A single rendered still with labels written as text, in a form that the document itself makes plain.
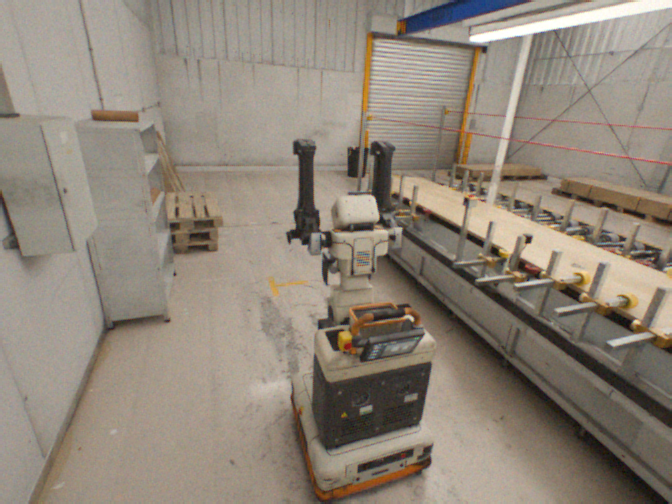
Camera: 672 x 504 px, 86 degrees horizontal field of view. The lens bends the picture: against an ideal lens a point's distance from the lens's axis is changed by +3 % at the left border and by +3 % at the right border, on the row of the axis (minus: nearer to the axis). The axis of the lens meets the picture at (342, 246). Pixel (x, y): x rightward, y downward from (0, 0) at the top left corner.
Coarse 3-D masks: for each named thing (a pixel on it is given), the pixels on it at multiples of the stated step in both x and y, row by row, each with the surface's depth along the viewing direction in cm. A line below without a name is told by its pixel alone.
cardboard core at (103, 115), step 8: (96, 112) 272; (104, 112) 274; (112, 112) 275; (120, 112) 277; (128, 112) 279; (136, 112) 281; (104, 120) 277; (112, 120) 278; (120, 120) 280; (128, 120) 281; (136, 120) 283
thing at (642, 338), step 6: (666, 330) 158; (630, 336) 151; (636, 336) 152; (642, 336) 152; (648, 336) 153; (654, 336) 153; (606, 342) 147; (612, 342) 147; (618, 342) 147; (624, 342) 147; (630, 342) 148; (636, 342) 150; (642, 342) 151; (648, 342) 153; (606, 348) 147; (612, 348) 145; (618, 348) 147; (624, 348) 148
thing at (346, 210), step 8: (336, 200) 172; (344, 200) 171; (352, 200) 172; (360, 200) 174; (368, 200) 175; (336, 208) 172; (344, 208) 170; (352, 208) 171; (360, 208) 172; (368, 208) 173; (376, 208) 175; (336, 216) 174; (344, 216) 168; (352, 216) 169; (360, 216) 171; (368, 216) 172; (376, 216) 173; (336, 224) 175; (344, 224) 170
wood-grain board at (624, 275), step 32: (448, 192) 406; (480, 224) 302; (512, 224) 307; (544, 256) 244; (576, 256) 248; (608, 256) 251; (576, 288) 205; (608, 288) 205; (640, 288) 208; (640, 320) 176
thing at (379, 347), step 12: (420, 324) 158; (360, 336) 148; (384, 336) 143; (396, 336) 144; (408, 336) 145; (420, 336) 148; (360, 348) 149; (372, 348) 143; (384, 348) 147; (396, 348) 151; (408, 348) 155; (360, 360) 152; (372, 360) 153
